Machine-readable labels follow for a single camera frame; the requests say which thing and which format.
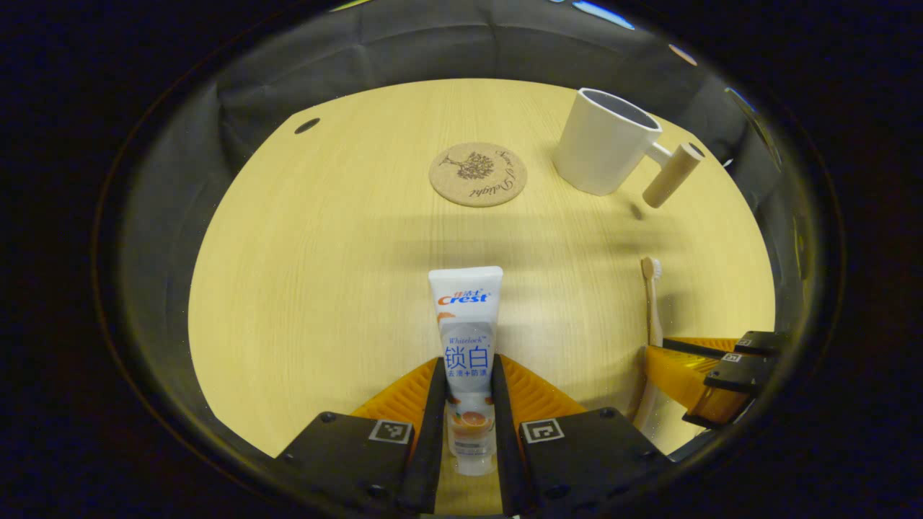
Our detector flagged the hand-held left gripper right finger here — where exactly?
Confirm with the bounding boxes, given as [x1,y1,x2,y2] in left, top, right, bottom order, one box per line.
[492,353,671,517]

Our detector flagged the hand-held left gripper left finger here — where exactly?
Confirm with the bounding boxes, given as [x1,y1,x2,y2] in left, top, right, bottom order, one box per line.
[276,355,449,516]

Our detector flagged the white toothpaste tube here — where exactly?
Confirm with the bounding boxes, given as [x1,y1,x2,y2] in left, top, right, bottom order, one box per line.
[428,266,504,476]

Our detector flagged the beige toothbrush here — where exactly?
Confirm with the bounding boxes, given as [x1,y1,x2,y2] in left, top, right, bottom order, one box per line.
[640,256,665,348]

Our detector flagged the round cork coaster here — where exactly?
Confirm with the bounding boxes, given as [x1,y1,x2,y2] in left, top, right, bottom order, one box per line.
[429,142,528,208]

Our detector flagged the white cup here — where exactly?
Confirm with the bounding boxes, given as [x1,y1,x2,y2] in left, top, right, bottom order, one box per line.
[553,87,705,209]

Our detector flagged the light wooden desktop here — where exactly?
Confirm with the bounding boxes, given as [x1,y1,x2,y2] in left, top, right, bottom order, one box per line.
[187,78,777,516]

